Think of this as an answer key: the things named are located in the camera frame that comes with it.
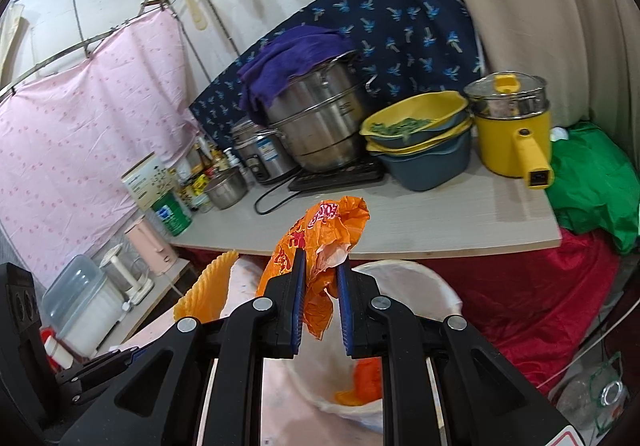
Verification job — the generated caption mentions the pink electric kettle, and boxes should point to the pink electric kettle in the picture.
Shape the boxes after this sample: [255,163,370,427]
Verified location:
[124,215,178,277]

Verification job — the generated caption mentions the red cloth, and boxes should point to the red cloth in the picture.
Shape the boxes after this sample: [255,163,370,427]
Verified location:
[175,226,623,394]

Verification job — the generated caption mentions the purple towel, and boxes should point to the purple towel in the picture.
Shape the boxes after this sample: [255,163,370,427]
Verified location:
[237,25,358,112]

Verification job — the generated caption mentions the small steel pot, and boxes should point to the small steel pot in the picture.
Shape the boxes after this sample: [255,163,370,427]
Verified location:
[204,169,249,211]

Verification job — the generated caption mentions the red-orange plastic bag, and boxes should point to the red-orange plastic bag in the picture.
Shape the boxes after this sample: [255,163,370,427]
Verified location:
[334,356,385,408]

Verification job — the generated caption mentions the white dish container grey lid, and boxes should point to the white dish container grey lid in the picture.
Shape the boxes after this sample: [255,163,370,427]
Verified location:
[41,255,126,358]

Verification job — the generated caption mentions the tall sauce bottle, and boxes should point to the tall sauce bottle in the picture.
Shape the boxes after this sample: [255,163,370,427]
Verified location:
[197,136,213,174]

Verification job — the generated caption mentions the black induction cooker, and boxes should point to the black induction cooker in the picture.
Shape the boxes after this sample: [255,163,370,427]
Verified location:
[287,159,386,192]

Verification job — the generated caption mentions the clear plastic bottle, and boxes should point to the clear plastic bottle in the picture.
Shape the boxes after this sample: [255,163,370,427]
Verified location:
[555,353,631,432]

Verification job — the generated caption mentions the white glass kettle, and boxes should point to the white glass kettle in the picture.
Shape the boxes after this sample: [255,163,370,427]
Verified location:
[99,243,155,309]

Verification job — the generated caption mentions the white lined trash bin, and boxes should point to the white lined trash bin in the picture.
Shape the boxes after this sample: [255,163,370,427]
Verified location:
[262,260,463,432]

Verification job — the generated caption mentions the yellow colander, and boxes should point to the yellow colander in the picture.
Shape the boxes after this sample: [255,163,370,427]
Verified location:
[365,119,473,157]
[359,91,471,137]

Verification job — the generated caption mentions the large steel stockpot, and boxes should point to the large steel stockpot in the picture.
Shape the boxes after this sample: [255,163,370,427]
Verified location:
[255,51,378,173]

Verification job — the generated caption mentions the beige hanging spatula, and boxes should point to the beige hanging spatula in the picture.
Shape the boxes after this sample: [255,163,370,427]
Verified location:
[175,0,208,32]

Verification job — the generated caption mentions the white cord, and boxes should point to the white cord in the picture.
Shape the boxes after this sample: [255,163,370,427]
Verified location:
[545,311,631,387]

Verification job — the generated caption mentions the white and tan cardboard box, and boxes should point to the white and tan cardboard box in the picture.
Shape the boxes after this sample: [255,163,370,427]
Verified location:
[122,152,181,214]

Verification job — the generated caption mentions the orange printed plastic bag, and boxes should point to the orange printed plastic bag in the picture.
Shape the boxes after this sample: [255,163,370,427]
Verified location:
[255,196,371,342]

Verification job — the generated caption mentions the blue plastic basin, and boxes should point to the blue plastic basin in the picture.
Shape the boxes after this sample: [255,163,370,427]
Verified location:
[372,131,473,192]

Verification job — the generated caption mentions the navy printed cloth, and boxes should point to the navy printed cloth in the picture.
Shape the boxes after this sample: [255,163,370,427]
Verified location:
[189,0,488,152]

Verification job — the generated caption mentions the white jar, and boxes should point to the white jar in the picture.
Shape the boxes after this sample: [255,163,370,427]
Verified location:
[45,340,75,371]

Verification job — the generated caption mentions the green cloth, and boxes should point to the green cloth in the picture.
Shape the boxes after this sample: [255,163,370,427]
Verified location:
[545,121,640,254]

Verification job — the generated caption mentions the orange ribbed foam net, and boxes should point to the orange ribbed foam net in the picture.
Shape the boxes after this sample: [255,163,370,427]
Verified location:
[173,250,241,324]

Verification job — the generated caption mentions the chopped green vegetables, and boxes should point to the chopped green vegetables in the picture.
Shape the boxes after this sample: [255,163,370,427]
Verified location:
[370,116,431,137]

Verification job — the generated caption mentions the black power cable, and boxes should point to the black power cable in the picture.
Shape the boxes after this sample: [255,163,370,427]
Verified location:
[254,176,301,216]

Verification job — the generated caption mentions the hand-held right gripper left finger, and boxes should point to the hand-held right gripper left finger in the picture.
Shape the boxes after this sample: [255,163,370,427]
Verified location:
[60,249,307,446]

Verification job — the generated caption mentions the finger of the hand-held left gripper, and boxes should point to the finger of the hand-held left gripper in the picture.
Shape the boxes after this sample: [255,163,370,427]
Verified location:
[55,346,141,399]

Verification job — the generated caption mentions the dark glass bottle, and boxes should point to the dark glass bottle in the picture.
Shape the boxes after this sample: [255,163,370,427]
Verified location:
[177,166,196,207]

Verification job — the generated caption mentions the pink dotted curtain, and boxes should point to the pink dotted curtain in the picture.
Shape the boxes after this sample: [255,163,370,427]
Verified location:
[0,9,201,277]

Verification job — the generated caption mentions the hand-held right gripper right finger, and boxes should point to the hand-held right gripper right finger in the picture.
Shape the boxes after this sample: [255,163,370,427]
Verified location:
[336,263,576,446]

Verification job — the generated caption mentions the green tin can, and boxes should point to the green tin can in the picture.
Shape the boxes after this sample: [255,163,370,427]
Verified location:
[150,191,193,237]

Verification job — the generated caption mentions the steel rice cooker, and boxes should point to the steel rice cooker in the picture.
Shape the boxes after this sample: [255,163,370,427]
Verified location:
[231,119,296,183]

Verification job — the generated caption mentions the yellow electric cooking pot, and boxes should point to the yellow electric cooking pot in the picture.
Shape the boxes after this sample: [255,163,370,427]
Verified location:
[464,71,556,189]

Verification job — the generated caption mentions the pink printed blanket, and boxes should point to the pink printed blanket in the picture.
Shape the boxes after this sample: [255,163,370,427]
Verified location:
[107,256,386,446]

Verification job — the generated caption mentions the beige curtain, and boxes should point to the beige curtain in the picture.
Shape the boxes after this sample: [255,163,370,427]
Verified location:
[405,0,640,127]

